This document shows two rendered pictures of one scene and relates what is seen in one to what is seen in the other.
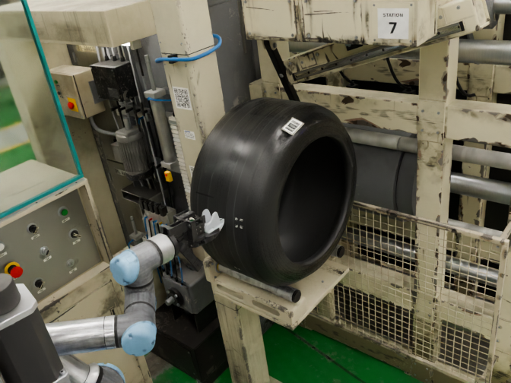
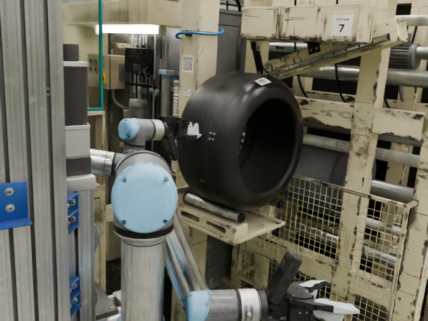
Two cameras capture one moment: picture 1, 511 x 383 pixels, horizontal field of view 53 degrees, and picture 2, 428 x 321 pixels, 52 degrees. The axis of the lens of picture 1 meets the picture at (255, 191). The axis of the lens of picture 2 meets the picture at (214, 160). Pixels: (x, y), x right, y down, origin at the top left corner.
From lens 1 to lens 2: 63 cm
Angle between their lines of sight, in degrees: 15
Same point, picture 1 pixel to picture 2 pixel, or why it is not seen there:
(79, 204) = (93, 130)
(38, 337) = (82, 86)
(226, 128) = (216, 79)
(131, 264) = (134, 124)
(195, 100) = (197, 65)
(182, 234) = (172, 127)
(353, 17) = (316, 21)
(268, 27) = (256, 29)
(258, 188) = (231, 113)
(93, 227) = not seen: hidden behind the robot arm
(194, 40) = (206, 23)
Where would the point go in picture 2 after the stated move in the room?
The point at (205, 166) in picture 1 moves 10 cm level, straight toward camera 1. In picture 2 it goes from (195, 99) to (197, 102)
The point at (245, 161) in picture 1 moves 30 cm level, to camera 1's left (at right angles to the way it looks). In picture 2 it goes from (225, 95) to (149, 91)
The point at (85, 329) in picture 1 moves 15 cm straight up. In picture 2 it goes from (93, 152) to (92, 104)
